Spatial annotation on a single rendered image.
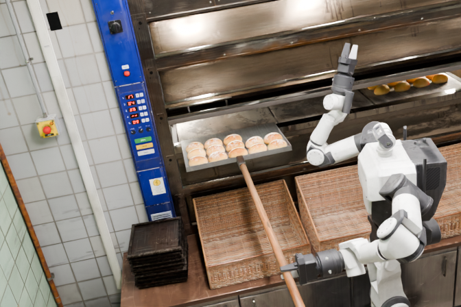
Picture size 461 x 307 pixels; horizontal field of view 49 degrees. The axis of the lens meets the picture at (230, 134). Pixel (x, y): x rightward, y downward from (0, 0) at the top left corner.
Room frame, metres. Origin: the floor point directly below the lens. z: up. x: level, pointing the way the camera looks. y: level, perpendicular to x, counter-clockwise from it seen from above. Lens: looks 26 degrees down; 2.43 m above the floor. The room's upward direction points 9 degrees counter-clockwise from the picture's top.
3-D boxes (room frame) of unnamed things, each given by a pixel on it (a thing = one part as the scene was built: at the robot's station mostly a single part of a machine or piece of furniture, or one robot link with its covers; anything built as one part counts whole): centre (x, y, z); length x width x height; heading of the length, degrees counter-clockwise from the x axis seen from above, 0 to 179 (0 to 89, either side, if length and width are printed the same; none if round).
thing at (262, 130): (2.41, -0.01, 1.19); 0.55 x 0.36 x 0.03; 96
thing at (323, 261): (1.37, -0.22, 1.20); 0.12 x 0.10 x 0.13; 95
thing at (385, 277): (1.71, -0.61, 0.78); 0.18 x 0.15 x 0.47; 6
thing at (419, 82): (3.07, -1.11, 1.21); 0.61 x 0.48 x 0.06; 5
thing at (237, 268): (2.26, -0.02, 0.72); 0.56 x 0.49 x 0.28; 96
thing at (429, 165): (1.70, -0.65, 1.27); 0.34 x 0.30 x 0.36; 174
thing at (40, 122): (2.40, 0.92, 1.46); 0.10 x 0.07 x 0.10; 95
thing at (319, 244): (2.31, -0.62, 0.72); 0.56 x 0.49 x 0.28; 94
